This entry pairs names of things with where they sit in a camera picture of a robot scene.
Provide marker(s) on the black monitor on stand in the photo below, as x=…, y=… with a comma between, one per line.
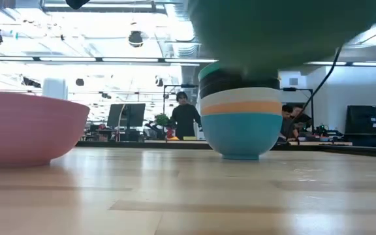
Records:
x=132, y=115

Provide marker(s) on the light blue bowl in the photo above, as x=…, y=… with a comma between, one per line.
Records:
x=240, y=137

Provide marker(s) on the orange bowl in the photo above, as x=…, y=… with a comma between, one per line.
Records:
x=240, y=107

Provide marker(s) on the black bowl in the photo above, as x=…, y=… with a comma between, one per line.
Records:
x=212, y=78
x=240, y=84

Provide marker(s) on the white pillar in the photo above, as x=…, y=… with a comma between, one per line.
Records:
x=55, y=88

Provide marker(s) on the pink bowl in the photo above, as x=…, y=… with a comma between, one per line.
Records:
x=28, y=130

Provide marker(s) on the dark green bowl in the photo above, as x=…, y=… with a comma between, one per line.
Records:
x=273, y=32

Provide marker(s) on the turquoise bowl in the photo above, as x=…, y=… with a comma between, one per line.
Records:
x=206, y=69

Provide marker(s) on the black cabinet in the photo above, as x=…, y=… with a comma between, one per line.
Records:
x=364, y=124

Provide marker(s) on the black aluminium table frame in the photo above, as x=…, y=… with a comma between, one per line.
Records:
x=126, y=144

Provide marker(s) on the green potted plant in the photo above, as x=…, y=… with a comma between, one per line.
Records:
x=162, y=120

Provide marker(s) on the person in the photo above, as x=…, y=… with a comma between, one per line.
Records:
x=184, y=120
x=287, y=112
x=302, y=117

